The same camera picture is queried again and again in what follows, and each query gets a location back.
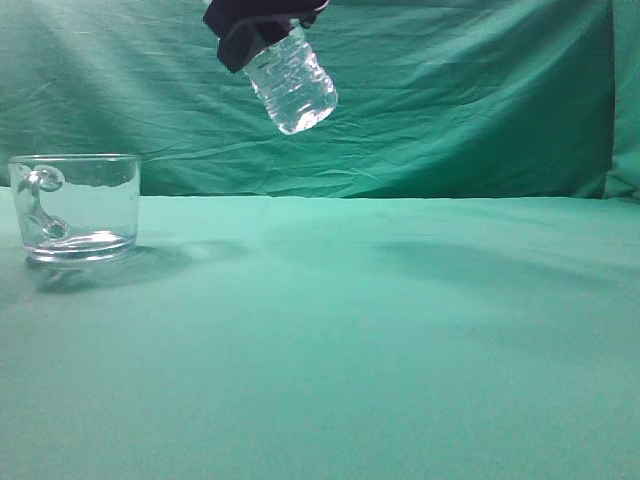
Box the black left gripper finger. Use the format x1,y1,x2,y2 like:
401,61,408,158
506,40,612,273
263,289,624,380
203,0,329,73

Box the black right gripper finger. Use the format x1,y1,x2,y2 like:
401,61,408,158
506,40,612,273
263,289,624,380
298,15,317,29

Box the clear plastic water bottle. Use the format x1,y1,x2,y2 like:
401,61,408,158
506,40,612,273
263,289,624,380
243,25,338,135

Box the green backdrop cloth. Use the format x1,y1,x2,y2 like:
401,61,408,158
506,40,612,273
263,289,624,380
1,1,639,199

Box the clear glass mug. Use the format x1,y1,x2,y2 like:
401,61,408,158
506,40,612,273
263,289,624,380
8,153,141,264

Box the green table cloth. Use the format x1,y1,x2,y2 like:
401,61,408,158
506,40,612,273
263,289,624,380
1,190,639,479

